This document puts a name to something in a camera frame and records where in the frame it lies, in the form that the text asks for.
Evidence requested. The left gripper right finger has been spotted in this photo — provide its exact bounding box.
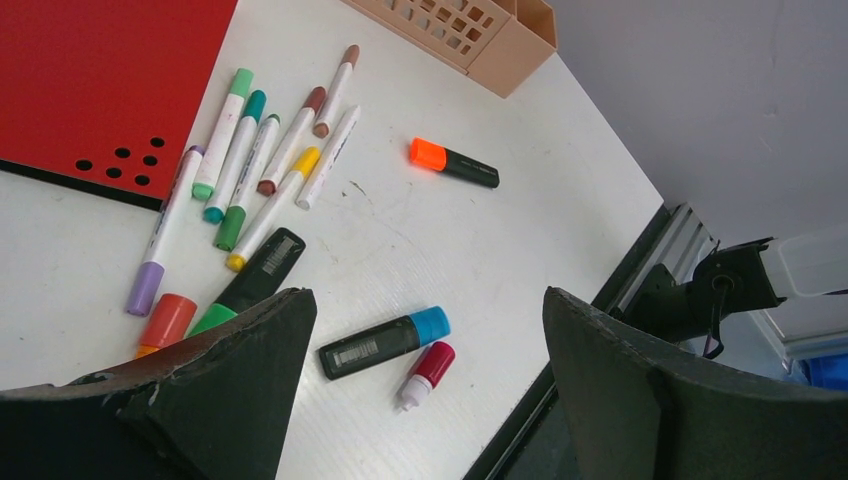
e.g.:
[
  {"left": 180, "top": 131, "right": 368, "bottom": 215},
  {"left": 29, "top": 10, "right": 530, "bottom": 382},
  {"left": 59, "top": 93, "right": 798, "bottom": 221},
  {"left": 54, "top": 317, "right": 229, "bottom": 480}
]
[{"left": 569, "top": 315, "right": 847, "bottom": 479}]

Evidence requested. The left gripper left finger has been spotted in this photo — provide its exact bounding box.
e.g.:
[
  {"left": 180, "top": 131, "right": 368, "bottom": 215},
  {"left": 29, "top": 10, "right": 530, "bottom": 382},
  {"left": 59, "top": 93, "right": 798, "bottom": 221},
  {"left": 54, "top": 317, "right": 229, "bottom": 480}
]
[{"left": 1, "top": 288, "right": 317, "bottom": 479}]

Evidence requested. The red folder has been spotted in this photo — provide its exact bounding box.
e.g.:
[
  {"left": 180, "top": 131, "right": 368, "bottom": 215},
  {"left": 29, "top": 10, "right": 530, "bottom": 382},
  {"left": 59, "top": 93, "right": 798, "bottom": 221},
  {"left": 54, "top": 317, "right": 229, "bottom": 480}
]
[{"left": 1, "top": 1, "right": 236, "bottom": 211}]

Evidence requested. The orange red short marker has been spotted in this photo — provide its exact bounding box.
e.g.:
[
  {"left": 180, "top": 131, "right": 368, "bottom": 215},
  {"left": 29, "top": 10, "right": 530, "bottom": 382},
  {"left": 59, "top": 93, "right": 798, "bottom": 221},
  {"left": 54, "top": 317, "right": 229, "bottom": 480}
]
[{"left": 135, "top": 293, "right": 197, "bottom": 359}]

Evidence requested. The green cap black highlighter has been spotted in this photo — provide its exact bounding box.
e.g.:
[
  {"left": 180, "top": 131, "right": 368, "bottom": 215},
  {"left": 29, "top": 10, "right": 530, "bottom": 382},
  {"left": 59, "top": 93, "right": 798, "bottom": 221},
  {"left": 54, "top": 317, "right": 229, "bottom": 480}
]
[{"left": 188, "top": 228, "right": 306, "bottom": 337}]

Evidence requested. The purple cap marker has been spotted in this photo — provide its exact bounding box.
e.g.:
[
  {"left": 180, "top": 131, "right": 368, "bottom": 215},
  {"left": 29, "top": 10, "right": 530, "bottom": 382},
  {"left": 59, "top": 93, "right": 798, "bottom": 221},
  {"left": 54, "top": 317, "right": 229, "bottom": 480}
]
[{"left": 125, "top": 145, "right": 205, "bottom": 317}]

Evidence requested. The dark green cap marker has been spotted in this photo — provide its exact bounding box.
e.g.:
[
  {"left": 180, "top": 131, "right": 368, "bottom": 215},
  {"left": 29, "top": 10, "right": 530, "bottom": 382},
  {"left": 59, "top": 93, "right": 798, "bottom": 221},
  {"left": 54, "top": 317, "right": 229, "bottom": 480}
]
[{"left": 214, "top": 114, "right": 280, "bottom": 251}]

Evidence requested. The blue cap black highlighter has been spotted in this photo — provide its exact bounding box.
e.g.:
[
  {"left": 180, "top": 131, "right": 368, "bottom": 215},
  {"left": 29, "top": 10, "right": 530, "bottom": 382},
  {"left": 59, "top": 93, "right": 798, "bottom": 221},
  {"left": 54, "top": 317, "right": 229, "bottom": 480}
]
[{"left": 318, "top": 306, "right": 451, "bottom": 380}]

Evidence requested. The yellow cap marker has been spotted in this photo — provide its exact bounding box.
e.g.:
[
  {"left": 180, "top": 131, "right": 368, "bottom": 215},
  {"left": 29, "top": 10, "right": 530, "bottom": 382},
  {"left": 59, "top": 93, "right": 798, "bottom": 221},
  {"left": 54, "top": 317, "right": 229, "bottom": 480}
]
[{"left": 225, "top": 146, "right": 321, "bottom": 273}]

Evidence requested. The white acrylic marker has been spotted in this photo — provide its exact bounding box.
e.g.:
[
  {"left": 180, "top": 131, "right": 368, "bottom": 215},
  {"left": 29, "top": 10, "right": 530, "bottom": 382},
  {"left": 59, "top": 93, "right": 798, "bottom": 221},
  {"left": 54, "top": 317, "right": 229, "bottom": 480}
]
[{"left": 295, "top": 105, "right": 361, "bottom": 211}]

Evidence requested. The brown cap marker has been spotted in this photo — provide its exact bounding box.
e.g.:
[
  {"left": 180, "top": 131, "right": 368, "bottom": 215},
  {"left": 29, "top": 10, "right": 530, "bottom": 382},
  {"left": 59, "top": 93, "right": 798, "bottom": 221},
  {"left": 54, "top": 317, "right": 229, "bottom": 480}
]
[{"left": 313, "top": 44, "right": 360, "bottom": 139}]

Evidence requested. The teal cap marker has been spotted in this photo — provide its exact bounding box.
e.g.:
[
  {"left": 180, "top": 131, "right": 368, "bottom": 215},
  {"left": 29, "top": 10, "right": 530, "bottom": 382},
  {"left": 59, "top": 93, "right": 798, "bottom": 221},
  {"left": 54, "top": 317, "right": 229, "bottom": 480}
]
[{"left": 203, "top": 90, "right": 267, "bottom": 225}]

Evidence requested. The dark red cap marker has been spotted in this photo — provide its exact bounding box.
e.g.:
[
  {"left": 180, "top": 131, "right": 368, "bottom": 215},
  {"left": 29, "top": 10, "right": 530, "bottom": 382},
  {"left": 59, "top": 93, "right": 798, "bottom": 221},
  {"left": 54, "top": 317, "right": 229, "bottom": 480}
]
[{"left": 257, "top": 86, "right": 327, "bottom": 197}]

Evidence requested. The light green cap marker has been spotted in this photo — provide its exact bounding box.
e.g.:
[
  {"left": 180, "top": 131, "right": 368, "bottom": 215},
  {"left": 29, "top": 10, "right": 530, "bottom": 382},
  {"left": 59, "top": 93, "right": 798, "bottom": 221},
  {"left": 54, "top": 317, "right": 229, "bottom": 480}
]
[{"left": 192, "top": 68, "right": 254, "bottom": 200}]

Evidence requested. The orange cap black highlighter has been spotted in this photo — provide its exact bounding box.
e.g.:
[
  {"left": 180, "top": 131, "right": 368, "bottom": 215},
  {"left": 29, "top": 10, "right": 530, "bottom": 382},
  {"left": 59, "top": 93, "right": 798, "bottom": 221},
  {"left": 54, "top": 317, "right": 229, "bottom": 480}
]
[{"left": 409, "top": 137, "right": 500, "bottom": 189}]

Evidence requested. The peach plastic file rack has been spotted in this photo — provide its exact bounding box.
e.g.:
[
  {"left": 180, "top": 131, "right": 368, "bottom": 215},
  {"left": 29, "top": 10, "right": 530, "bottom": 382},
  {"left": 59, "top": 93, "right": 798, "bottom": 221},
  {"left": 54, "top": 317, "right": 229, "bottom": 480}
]
[{"left": 347, "top": 0, "right": 558, "bottom": 98}]

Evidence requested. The aluminium frame rail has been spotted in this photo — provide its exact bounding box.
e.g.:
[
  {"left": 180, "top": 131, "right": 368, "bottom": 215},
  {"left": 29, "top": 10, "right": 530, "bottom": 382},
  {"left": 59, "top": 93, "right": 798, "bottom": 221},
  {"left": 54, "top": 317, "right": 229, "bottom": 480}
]
[{"left": 610, "top": 203, "right": 718, "bottom": 319}]

